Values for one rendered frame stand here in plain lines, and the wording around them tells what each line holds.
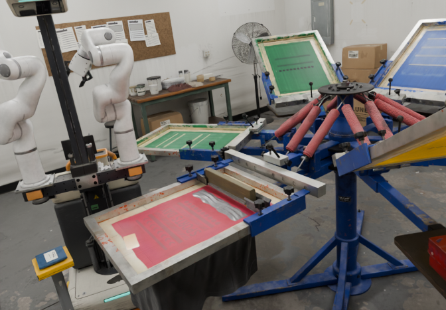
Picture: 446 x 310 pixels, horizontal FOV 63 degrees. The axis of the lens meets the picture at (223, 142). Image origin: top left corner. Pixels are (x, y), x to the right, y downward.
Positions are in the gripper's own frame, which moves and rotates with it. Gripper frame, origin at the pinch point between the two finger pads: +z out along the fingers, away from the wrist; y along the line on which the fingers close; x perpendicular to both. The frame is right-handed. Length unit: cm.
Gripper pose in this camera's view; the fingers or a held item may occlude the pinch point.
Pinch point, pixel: (74, 81)
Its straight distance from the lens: 213.7
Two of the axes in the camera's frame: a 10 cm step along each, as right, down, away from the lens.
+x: -1.3, 2.7, -9.5
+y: -8.5, -5.2, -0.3
